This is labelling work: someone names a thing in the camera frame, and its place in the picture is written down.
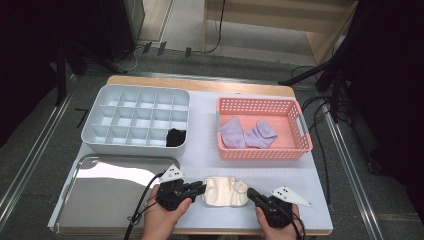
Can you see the dark curtain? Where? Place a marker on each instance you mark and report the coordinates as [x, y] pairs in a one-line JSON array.
[[393, 100], [20, 50]]

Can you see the pink perforated plastic basket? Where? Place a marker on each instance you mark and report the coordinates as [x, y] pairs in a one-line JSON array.
[[240, 105]]

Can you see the person's left hand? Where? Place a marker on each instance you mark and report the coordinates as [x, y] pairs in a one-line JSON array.
[[163, 223]]

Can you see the black tripod stand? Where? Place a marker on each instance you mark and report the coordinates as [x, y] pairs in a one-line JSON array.
[[61, 76], [306, 74]]

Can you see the wooden table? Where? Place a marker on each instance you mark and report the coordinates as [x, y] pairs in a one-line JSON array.
[[200, 84]]

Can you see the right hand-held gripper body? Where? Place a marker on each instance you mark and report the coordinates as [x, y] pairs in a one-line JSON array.
[[278, 213]]

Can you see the cream sock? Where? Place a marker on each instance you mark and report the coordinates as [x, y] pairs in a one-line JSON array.
[[238, 186], [216, 195]]

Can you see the metal floor rail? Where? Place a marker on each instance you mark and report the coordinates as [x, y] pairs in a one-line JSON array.
[[31, 160], [352, 173], [206, 77]]

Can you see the silver metal tray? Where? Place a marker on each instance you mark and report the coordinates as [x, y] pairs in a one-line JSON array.
[[100, 200]]

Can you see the person's right hand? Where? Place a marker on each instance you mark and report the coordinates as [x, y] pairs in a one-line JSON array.
[[278, 233]]

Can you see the wooden shelf unit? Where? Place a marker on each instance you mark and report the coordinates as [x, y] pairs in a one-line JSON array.
[[266, 16]]

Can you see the black sock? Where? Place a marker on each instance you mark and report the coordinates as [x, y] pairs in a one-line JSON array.
[[180, 133], [175, 138]]

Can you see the white divided storage box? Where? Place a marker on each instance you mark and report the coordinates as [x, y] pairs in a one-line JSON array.
[[136, 116]]

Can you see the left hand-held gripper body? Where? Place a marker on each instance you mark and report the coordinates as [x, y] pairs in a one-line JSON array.
[[173, 196]]

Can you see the black cabinet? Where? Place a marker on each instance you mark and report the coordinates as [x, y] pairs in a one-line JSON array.
[[123, 26]]

